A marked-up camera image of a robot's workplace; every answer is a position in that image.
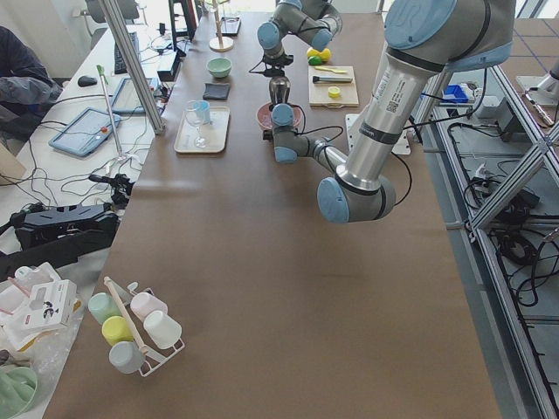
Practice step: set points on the pink bowl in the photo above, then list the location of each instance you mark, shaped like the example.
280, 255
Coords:
264, 116

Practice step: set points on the metal ice scoop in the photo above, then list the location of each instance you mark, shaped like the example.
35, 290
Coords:
279, 90

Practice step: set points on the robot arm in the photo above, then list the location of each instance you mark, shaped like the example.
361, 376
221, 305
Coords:
314, 22
423, 38

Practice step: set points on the blue cup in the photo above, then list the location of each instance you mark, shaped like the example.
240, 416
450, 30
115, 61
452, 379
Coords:
202, 110

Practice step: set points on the pink cup in rack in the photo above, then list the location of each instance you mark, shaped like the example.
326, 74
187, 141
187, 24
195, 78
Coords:
144, 303

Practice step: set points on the white cup in rack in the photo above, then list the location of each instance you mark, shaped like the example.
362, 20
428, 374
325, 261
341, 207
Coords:
162, 329

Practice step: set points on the green cup in rack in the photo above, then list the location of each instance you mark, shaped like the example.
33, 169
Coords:
102, 307

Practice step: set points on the yellow cup in rack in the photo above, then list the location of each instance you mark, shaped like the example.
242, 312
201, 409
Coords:
115, 329

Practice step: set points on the white cup rack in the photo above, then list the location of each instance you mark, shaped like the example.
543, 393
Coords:
154, 356

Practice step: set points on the grey cup in rack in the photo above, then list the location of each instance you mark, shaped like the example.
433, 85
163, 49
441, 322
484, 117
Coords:
126, 357

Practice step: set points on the green lime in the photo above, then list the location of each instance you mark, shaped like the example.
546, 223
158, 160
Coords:
314, 60

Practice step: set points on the wooden cutting board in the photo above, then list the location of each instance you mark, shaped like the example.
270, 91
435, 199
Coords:
318, 93

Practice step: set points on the wooden glass stand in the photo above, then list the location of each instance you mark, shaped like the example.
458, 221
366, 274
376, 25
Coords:
219, 43

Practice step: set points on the black glass tray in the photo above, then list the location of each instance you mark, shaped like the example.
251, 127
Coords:
230, 26

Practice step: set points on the yellow lemon half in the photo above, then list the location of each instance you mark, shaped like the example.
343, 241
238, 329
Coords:
334, 92

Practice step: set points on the dark grey cloth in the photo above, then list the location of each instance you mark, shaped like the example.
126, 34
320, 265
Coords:
216, 91

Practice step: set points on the beige tray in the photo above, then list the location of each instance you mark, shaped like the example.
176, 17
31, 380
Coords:
215, 133

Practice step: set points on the wine glass on tray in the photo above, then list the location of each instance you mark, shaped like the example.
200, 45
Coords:
194, 121

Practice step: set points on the blue teach pendant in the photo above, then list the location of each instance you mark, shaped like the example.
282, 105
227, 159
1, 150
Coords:
84, 134
125, 100

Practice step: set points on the computer mouse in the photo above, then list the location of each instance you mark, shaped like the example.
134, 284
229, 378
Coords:
86, 81

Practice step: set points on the black case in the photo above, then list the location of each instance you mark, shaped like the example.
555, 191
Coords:
46, 226

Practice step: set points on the person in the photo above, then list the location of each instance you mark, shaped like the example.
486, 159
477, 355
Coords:
27, 90

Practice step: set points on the white cardboard box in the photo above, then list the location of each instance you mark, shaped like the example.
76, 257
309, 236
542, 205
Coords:
51, 306

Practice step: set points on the large green bowl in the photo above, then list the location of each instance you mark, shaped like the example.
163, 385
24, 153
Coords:
19, 386

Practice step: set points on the aluminium frame post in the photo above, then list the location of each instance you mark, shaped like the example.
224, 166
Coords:
116, 24

